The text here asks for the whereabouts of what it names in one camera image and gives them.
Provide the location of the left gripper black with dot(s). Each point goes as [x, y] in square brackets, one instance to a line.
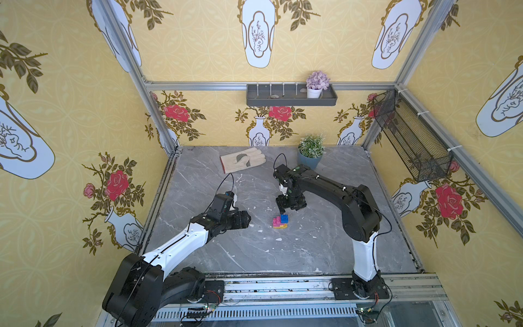
[241, 219]

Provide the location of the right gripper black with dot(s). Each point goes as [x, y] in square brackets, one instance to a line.
[289, 200]

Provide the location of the pink lego brick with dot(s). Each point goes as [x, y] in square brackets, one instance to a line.
[276, 223]

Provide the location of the yellow lego brick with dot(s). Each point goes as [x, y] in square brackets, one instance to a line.
[280, 226]

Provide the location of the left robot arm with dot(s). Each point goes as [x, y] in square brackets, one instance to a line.
[144, 284]

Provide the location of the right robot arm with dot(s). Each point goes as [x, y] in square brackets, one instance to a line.
[361, 218]

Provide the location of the green plant blue pot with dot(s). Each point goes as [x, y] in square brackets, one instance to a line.
[311, 150]

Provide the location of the purple flower white pot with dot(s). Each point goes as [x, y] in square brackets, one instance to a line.
[316, 83]

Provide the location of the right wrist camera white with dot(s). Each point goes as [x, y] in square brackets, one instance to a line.
[283, 189]

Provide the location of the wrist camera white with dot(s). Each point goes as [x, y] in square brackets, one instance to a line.
[283, 189]
[233, 205]

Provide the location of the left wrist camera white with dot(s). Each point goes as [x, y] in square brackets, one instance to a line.
[233, 205]

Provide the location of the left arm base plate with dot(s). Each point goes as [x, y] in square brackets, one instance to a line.
[212, 292]

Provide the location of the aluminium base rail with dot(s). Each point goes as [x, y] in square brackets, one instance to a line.
[255, 297]

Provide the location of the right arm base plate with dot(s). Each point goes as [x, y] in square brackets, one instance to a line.
[355, 288]

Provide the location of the grey wall shelf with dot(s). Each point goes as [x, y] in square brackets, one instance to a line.
[287, 94]

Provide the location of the black wire basket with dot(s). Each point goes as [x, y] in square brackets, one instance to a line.
[421, 150]

